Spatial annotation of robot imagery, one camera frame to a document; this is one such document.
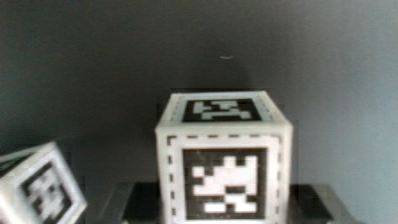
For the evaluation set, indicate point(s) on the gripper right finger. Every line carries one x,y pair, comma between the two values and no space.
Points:
333,203

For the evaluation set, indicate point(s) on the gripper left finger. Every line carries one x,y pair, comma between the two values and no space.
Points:
115,209

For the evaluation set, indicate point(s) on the white chair leg with tag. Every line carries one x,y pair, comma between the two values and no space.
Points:
42,199

